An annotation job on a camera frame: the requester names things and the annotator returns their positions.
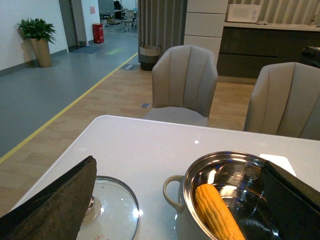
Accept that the white microwave oven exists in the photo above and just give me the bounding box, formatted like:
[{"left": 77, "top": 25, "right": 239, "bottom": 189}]
[{"left": 225, "top": 4, "right": 261, "bottom": 23}]

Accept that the dark kitchen counter cabinet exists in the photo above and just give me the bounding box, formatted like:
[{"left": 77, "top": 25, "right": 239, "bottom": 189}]
[{"left": 217, "top": 24, "right": 320, "bottom": 79}]

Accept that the potted green plant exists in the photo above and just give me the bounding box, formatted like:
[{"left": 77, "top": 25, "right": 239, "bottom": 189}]
[{"left": 18, "top": 18, "right": 56, "bottom": 68}]

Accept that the yellow corn cob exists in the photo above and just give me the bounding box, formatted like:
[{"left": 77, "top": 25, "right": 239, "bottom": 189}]
[{"left": 195, "top": 183, "right": 245, "bottom": 240}]

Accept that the grey curtain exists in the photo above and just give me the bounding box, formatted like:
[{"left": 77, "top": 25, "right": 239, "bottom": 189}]
[{"left": 137, "top": 0, "right": 188, "bottom": 55}]

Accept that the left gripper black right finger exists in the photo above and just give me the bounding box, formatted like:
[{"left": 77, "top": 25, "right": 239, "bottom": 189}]
[{"left": 260, "top": 160, "right": 320, "bottom": 240}]

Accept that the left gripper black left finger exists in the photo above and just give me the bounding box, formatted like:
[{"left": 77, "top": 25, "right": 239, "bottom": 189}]
[{"left": 0, "top": 156, "right": 97, "bottom": 240}]

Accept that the beige chair right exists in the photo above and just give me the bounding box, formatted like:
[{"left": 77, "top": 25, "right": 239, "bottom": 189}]
[{"left": 244, "top": 62, "right": 320, "bottom": 140}]

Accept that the white office chair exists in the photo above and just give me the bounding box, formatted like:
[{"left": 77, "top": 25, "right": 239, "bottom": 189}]
[{"left": 123, "top": 10, "right": 137, "bottom": 32}]

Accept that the woven laundry basket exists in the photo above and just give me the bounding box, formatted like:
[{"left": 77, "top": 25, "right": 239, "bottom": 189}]
[{"left": 139, "top": 42, "right": 161, "bottom": 71}]

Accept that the white refrigerator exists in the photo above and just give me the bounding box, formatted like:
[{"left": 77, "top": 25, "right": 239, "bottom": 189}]
[{"left": 184, "top": 0, "right": 228, "bottom": 60}]

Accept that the glass pot lid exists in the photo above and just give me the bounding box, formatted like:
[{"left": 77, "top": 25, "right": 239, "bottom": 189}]
[{"left": 77, "top": 175, "right": 141, "bottom": 240}]

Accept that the red bin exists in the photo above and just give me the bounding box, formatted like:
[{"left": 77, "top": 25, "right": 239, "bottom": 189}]
[{"left": 92, "top": 23, "right": 104, "bottom": 44}]

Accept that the beige chair left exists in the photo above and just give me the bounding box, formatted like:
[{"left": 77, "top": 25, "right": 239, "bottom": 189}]
[{"left": 144, "top": 45, "right": 218, "bottom": 127}]

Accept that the beige chair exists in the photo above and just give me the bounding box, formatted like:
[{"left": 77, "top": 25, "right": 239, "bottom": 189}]
[
  {"left": 244, "top": 62, "right": 320, "bottom": 140},
  {"left": 144, "top": 45, "right": 218, "bottom": 127}
]

